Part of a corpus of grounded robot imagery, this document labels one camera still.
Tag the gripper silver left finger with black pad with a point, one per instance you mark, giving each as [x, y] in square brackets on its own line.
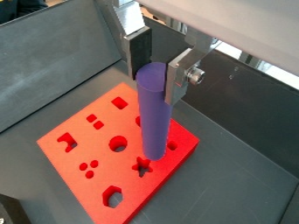
[129, 32]

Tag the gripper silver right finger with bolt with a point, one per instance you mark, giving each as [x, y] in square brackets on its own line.
[182, 69]

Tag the purple cylinder peg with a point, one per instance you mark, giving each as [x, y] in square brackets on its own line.
[154, 111]

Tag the person in dark clothing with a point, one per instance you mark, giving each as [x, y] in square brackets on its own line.
[13, 9]

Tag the red shape sorter board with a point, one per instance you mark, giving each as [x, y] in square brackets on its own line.
[94, 151]

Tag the black box corner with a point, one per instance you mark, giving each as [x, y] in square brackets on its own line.
[12, 213]

